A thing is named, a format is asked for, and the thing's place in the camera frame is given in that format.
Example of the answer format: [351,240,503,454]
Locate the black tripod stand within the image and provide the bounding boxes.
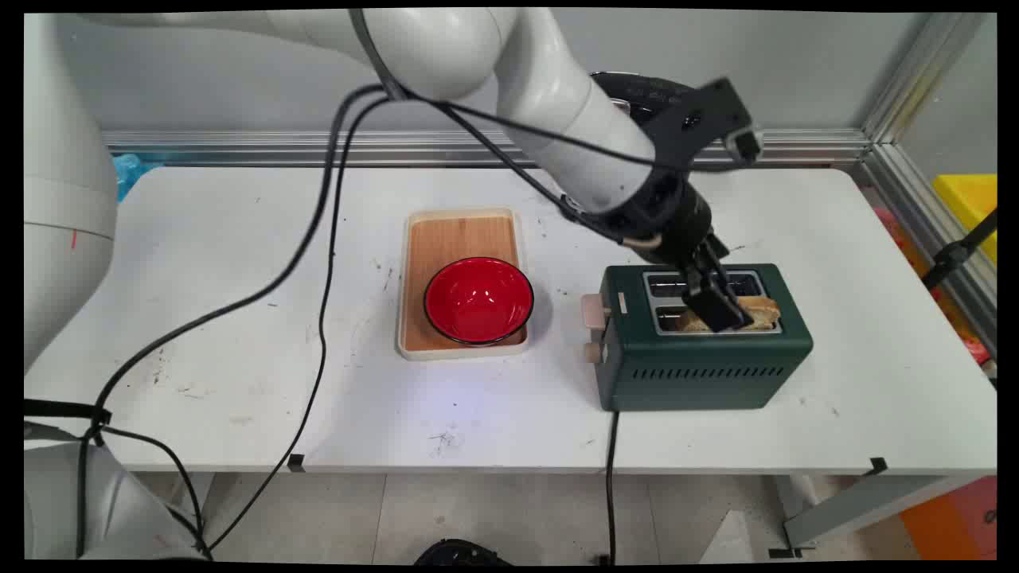
[922,209,998,291]

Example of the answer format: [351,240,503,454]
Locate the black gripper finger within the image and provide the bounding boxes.
[678,267,753,333]
[701,239,745,302]

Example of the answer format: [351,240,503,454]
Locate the orange floor box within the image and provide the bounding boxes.
[900,477,998,559]

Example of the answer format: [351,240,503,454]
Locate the red packaged items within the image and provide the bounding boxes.
[872,207,992,367]

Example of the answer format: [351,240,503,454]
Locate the blue plastic bag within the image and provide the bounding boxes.
[111,153,164,204]

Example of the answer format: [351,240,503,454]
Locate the slanted aluminium side rail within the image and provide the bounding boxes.
[864,143,998,359]

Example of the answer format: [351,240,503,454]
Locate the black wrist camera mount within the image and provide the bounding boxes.
[641,77,763,173]

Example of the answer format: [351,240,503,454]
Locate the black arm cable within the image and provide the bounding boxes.
[203,92,630,554]
[76,84,666,558]

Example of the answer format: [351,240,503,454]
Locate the black round floor object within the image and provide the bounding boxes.
[414,539,510,566]

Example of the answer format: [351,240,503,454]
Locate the black toaster power cord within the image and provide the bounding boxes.
[603,410,621,563]

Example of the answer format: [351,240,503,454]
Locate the yellow plastic bin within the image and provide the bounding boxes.
[931,173,998,263]

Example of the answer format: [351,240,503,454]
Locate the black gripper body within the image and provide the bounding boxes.
[629,177,729,269]

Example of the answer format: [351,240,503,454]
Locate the grey table leg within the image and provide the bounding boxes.
[768,475,968,558]

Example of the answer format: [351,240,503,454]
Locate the black coffee machine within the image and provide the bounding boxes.
[591,70,701,122]

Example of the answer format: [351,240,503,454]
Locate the vertical aluminium frame post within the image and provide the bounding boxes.
[864,12,968,144]

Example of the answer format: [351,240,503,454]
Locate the toast slice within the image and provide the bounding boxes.
[675,296,781,333]

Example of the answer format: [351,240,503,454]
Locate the wooden tray with white rim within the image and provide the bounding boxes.
[396,209,530,361]

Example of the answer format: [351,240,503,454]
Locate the horizontal aluminium frame rail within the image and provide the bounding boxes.
[103,129,873,168]

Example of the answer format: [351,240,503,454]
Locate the dark green toaster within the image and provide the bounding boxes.
[595,263,814,413]

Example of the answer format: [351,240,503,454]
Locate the black velcro cable strap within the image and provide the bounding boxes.
[24,400,112,431]

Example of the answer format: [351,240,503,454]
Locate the red bowl with black rim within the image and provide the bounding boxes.
[423,256,535,346]

